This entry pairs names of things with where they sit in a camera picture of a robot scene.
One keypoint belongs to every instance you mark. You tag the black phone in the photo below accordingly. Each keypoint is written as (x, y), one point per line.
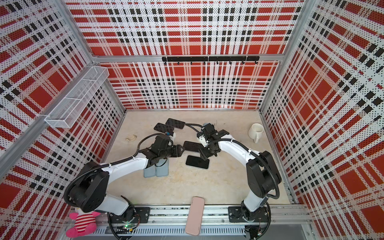
(192, 146)
(197, 162)
(163, 128)
(175, 123)

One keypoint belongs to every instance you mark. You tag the white wire mesh basket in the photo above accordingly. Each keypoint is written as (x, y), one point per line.
(68, 110)

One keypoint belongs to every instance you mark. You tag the pink plush toy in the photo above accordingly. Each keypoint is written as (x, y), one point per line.
(85, 224)

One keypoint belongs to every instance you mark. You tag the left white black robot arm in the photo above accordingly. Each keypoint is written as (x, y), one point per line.
(89, 191)

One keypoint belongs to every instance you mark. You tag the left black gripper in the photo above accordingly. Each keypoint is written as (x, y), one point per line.
(177, 151)

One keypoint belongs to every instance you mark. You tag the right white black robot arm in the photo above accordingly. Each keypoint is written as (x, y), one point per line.
(262, 173)

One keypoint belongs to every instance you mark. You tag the pink phone case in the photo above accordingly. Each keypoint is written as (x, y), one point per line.
(195, 216)

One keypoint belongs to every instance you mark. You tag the aluminium front rail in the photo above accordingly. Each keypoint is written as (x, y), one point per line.
(207, 220)

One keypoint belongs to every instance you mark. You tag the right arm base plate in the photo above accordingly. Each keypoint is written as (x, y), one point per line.
(243, 215)

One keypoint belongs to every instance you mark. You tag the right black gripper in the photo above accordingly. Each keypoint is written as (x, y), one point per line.
(204, 154)

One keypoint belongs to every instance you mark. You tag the white ceramic mug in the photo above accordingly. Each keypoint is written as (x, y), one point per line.
(255, 132)

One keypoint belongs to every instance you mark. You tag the light blue case left inner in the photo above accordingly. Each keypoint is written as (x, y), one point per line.
(162, 168)

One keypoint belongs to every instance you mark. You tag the light blue case left outer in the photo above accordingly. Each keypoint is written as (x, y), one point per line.
(150, 172)

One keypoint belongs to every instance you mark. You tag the black hook rail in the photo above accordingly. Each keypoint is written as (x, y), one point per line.
(212, 59)

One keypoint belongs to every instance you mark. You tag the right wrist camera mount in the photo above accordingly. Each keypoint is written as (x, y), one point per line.
(203, 139)

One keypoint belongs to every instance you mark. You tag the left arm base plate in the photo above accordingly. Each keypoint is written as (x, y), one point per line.
(131, 216)

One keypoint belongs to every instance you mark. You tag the light blue case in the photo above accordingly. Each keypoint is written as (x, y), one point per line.
(162, 168)
(150, 172)

